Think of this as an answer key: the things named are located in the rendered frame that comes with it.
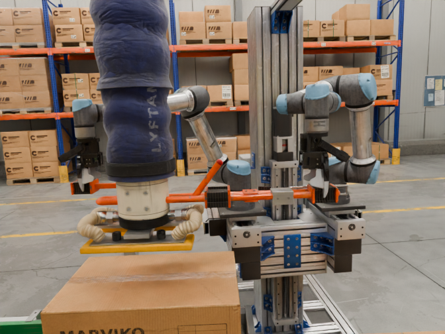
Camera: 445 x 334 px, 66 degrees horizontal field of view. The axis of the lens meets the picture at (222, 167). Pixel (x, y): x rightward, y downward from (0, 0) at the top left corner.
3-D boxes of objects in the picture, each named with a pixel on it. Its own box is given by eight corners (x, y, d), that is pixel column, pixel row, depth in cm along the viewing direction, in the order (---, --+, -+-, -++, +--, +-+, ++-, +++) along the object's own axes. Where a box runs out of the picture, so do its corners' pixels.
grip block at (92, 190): (71, 195, 138) (69, 183, 138) (79, 190, 147) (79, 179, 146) (92, 194, 138) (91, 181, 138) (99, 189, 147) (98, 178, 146)
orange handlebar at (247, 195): (61, 209, 114) (59, 199, 113) (95, 189, 144) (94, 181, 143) (342, 199, 113) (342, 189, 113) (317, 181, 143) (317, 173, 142)
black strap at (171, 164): (95, 178, 104) (94, 166, 103) (118, 167, 127) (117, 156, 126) (170, 175, 104) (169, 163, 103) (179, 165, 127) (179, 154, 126)
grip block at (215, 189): (204, 209, 112) (204, 191, 111) (206, 201, 121) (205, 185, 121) (230, 208, 112) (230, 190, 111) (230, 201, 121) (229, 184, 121)
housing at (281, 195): (272, 205, 113) (272, 192, 112) (269, 200, 120) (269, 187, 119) (294, 205, 113) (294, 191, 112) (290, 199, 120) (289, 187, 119)
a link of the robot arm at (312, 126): (324, 118, 116) (332, 118, 108) (324, 132, 117) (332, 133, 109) (302, 118, 116) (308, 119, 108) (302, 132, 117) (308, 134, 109)
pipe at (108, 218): (81, 240, 105) (79, 222, 105) (108, 217, 130) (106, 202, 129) (192, 236, 105) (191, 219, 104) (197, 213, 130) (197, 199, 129)
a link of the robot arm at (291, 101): (319, 75, 163) (273, 90, 125) (343, 73, 157) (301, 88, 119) (320, 101, 166) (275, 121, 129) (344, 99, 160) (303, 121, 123)
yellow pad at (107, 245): (79, 254, 104) (77, 238, 103) (91, 242, 114) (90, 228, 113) (192, 250, 104) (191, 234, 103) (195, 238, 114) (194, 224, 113)
